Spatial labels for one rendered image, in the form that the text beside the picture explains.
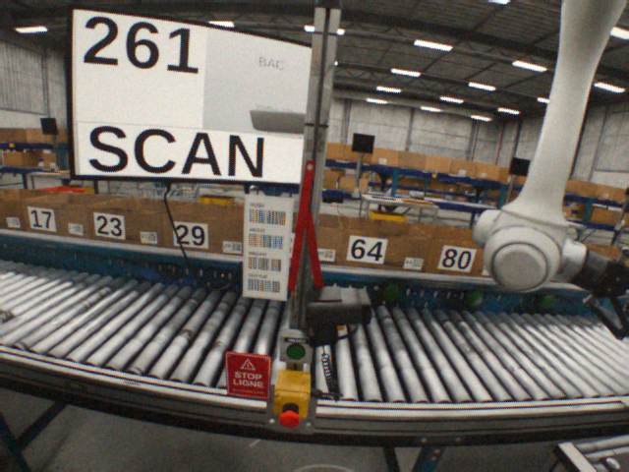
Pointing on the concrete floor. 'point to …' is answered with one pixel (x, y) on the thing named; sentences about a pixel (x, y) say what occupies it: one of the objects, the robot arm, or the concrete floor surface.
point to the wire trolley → (169, 192)
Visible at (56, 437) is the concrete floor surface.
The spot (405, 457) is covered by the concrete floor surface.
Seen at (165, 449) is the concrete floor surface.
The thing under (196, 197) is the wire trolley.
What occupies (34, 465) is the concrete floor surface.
